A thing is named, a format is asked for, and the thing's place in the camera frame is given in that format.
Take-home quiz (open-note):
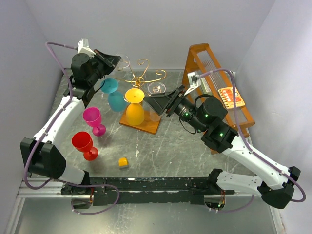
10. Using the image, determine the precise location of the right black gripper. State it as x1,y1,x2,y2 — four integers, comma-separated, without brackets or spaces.
143,84,206,132

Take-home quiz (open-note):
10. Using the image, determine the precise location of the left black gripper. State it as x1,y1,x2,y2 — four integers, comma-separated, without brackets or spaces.
88,48,121,86

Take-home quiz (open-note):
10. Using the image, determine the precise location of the clear wine glass front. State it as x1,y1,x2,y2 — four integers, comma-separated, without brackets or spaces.
115,53,130,71

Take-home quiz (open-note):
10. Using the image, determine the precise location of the clear wine glass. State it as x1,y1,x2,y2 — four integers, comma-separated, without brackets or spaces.
115,53,130,71
148,82,166,122

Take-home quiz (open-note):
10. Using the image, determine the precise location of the yellow plastic wine glass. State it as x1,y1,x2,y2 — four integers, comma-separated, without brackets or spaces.
125,88,145,126

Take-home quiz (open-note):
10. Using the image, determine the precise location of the blue plastic wine glass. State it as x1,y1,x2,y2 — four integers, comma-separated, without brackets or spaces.
101,78,127,112

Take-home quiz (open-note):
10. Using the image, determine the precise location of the magenta plastic wine glass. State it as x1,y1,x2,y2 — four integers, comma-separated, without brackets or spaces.
82,107,106,137

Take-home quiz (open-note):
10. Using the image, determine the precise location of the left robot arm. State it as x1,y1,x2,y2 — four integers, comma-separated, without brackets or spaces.
20,49,121,195

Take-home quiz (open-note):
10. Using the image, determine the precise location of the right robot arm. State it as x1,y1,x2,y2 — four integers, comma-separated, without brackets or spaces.
143,86,301,209

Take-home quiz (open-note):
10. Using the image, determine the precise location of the wooden shelf rack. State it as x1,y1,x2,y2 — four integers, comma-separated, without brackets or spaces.
182,43,255,137

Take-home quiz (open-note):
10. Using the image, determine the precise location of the red plastic wine glass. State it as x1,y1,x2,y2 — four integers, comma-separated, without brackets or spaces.
72,131,98,161

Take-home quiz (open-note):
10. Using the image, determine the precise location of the white box on shelf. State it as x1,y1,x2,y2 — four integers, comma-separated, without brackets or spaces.
200,78,213,96

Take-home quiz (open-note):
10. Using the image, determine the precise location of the orange patterned card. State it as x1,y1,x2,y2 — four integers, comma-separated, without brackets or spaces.
218,87,245,110

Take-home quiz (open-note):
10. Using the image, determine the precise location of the yellow grey small block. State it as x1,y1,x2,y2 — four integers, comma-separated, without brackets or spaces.
118,157,129,170

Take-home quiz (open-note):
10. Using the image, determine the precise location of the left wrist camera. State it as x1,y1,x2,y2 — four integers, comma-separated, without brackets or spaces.
77,38,96,58

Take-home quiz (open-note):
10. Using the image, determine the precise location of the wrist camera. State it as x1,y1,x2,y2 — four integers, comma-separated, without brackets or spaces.
184,72,201,96
77,38,96,58

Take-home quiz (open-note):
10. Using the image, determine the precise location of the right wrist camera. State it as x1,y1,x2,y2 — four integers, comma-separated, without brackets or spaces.
184,72,201,96

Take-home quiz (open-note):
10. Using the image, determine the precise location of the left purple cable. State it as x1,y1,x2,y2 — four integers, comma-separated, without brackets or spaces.
23,41,78,190

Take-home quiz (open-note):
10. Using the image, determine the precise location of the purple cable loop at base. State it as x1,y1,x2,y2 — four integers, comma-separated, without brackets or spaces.
69,184,120,215

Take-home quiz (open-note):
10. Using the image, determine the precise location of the black base frame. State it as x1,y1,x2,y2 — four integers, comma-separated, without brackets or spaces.
61,176,222,206

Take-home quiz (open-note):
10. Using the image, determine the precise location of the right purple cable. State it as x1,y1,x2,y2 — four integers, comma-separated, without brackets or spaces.
199,68,307,203

